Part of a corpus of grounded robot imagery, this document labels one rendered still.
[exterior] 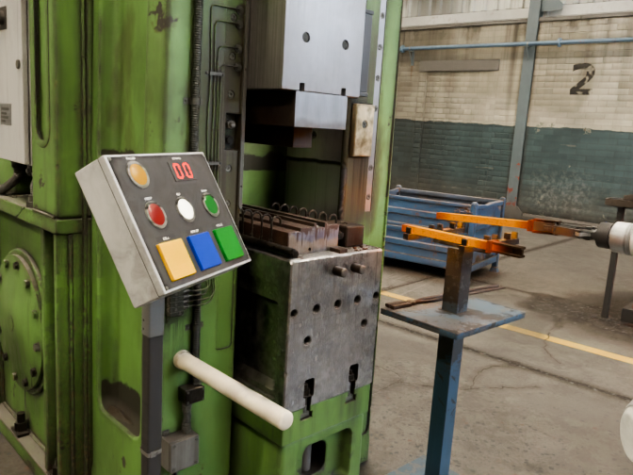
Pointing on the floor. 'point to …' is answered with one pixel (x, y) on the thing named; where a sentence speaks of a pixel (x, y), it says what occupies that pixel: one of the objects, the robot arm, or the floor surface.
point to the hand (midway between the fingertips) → (545, 226)
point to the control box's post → (152, 384)
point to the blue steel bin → (423, 201)
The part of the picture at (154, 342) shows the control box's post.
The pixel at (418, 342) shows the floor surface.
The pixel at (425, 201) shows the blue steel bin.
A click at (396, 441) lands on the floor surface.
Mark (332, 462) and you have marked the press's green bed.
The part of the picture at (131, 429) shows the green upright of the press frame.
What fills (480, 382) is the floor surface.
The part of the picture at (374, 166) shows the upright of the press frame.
